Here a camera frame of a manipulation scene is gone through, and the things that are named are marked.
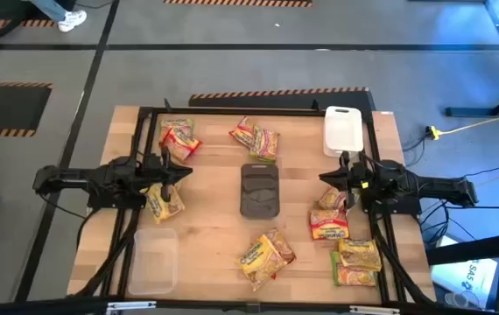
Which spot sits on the clear plastic bag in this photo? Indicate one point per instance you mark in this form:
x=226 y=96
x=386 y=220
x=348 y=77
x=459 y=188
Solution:
x=464 y=275

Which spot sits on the dark grey plastic bin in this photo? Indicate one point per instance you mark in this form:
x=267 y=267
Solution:
x=259 y=192

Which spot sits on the black metal beam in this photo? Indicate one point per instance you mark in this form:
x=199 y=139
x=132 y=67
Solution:
x=472 y=250

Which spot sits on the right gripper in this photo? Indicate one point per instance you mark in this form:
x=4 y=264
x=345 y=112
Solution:
x=356 y=177

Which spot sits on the person's white shoe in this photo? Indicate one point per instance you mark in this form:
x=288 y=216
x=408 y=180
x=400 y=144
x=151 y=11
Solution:
x=72 y=21

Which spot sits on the black aluminium table frame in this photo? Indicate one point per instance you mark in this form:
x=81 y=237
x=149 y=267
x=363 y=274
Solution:
x=232 y=111

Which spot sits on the silver metal bracket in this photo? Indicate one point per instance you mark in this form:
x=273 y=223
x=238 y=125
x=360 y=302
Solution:
x=131 y=305
x=372 y=310

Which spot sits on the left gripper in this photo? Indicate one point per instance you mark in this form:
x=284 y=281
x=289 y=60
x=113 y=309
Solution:
x=155 y=170

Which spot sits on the white plastic bin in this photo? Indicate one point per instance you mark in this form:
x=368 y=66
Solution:
x=342 y=131

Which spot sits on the black desk frame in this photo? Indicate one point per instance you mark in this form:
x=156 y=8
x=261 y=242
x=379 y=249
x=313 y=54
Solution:
x=468 y=112

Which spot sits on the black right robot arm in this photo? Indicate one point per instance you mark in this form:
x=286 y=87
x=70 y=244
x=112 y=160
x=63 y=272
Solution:
x=429 y=186

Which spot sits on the clear plastic bin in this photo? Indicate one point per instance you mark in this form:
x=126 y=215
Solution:
x=153 y=262

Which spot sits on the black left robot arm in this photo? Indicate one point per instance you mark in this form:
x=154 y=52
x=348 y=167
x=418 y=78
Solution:
x=79 y=179

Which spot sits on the person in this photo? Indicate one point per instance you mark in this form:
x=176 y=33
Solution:
x=52 y=6

